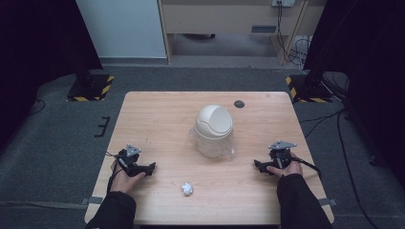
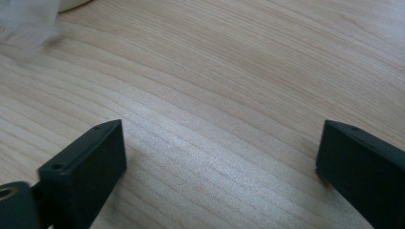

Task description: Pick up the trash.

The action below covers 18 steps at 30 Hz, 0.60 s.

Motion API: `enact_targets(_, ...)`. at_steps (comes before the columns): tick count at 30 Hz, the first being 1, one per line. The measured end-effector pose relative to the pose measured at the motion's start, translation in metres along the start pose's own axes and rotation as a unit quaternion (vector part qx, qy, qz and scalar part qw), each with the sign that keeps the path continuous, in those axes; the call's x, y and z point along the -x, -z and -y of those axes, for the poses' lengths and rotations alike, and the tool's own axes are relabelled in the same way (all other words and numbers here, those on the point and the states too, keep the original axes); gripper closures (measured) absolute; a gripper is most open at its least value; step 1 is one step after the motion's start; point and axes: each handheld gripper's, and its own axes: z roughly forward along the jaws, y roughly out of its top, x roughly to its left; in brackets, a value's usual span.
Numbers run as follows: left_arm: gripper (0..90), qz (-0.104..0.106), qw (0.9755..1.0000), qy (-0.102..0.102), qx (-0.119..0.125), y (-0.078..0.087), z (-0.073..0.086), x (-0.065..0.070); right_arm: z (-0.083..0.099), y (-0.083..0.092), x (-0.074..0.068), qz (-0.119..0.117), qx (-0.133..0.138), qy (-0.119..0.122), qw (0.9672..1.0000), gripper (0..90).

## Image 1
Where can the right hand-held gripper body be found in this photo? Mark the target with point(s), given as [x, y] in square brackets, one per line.
[280, 155]

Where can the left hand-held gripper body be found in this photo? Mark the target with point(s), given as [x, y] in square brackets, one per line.
[128, 159]

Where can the person's right hand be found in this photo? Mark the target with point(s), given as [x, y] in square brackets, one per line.
[288, 170]

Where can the person's left hand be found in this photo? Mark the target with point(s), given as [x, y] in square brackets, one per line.
[123, 182]

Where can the crumpled white paper ball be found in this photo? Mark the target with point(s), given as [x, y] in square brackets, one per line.
[187, 188]

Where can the white swing-lid trash bin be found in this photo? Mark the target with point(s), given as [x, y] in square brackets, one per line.
[213, 127]

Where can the dark round table grommet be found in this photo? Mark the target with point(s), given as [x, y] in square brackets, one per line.
[239, 104]

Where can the black stand base striped edge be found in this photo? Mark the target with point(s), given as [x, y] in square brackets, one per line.
[307, 90]
[90, 87]

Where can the black curtain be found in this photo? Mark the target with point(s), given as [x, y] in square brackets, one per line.
[41, 47]
[363, 63]

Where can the white panel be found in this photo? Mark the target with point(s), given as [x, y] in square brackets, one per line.
[122, 28]

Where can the light wooden desk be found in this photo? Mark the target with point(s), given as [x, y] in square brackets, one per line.
[229, 22]

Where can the grey power strip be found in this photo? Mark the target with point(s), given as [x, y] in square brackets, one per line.
[283, 2]

